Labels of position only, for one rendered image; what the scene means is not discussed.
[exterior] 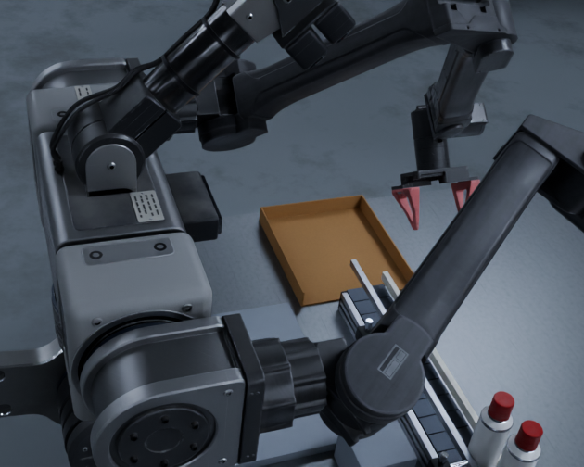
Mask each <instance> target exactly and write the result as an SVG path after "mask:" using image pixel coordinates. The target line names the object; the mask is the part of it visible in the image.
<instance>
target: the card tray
mask: <svg viewBox="0 0 584 467"><path fill-rule="evenodd" d="M259 221H260V224H261V226H262V228H263V230H264V232H265V233H266V235H267V237H268V240H269V242H270V244H271V246H272V248H273V251H274V253H275V255H276V257H277V258H278V260H279V262H280V264H281V266H282V268H283V270H284V272H285V275H286V278H287V280H288V281H289V283H290V285H291V287H292V289H293V291H294V293H295V295H296V297H297V299H298V302H299V304H300V306H301V307H304V306H309V305H315V304H321V303H326V302H332V301H338V300H339V299H340V294H341V292H343V291H347V290H349V289H355V288H361V287H362V285H361V283H360V281H359V280H358V278H357V276H356V275H355V273H354V271H353V269H352V268H351V267H350V261H351V260H352V259H356V260H357V261H358V263H359V265H360V266H361V268H362V271H363V272H364V274H365V276H366V277H367V279H368V281H369V282H370V284H371V285H378V284H384V283H383V281H382V279H381V277H382V273H383V271H388V273H389V275H390V276H391V278H392V279H393V281H394V283H395V284H396V286H397V287H398V288H399V290H402V289H403V287H404V286H405V285H406V284H407V283H408V282H409V280H410V279H411V277H412V276H413V274H414V272H413V270H412V269H411V267H410V266H409V264H408V263H407V261H406V260H405V258H404V257H403V256H402V254H401V253H400V251H399V249H398V248H397V246H396V245H395V243H394V242H393V240H392V239H391V237H390V236H389V234H388V233H387V231H386V229H385V228H384V226H383V225H382V223H381V222H380V220H379V219H378V218H377V216H376V215H375V213H374V211H373V210H372V208H371V207H370V205H369V204H368V202H367V201H366V199H365V198H364V196H363V195H357V196H343V197H336V198H328V199H321V200H312V201H305V202H298V203H290V204H283V205H275V206H267V207H260V219H259Z"/></svg>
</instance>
